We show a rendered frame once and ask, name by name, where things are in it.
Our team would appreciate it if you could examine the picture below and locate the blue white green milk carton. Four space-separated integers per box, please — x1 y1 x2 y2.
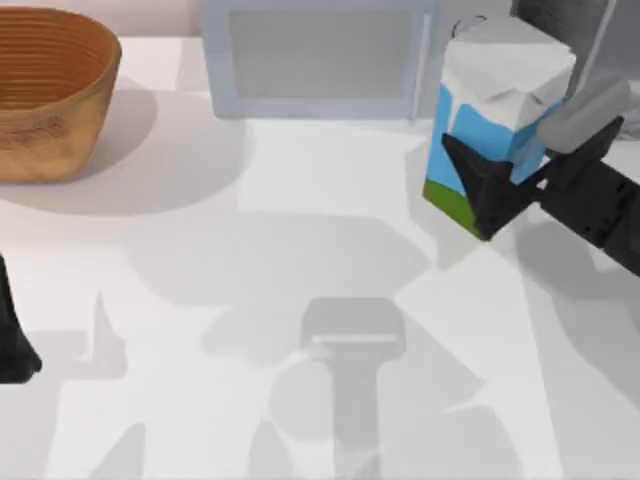
422 14 578 242

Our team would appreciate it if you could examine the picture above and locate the pale microwave oven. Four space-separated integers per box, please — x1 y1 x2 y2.
196 0 437 122

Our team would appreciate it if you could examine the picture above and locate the brown wooden basket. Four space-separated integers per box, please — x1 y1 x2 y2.
0 8 124 184

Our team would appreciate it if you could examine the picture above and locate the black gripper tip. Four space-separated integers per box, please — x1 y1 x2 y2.
0 253 44 386

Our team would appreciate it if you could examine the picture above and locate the pale microwave door handle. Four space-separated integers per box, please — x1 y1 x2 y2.
408 11 434 120

